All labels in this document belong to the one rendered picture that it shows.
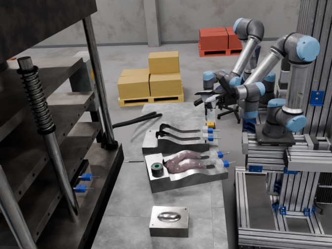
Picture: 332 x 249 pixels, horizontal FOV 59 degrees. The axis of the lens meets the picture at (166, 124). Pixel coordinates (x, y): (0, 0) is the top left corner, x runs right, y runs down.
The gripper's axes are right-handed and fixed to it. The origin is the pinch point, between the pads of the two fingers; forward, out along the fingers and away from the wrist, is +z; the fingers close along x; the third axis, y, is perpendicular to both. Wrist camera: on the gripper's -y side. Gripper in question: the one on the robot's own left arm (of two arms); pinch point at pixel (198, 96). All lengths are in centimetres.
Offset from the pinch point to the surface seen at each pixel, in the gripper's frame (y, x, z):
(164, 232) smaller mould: 64, -14, 30
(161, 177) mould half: 53, 19, 22
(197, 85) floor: 97, 365, -129
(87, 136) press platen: 33, 62, 61
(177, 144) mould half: 51, 54, 0
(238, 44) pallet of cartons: 55, 489, -281
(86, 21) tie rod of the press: -41, 69, 47
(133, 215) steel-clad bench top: 65, 7, 43
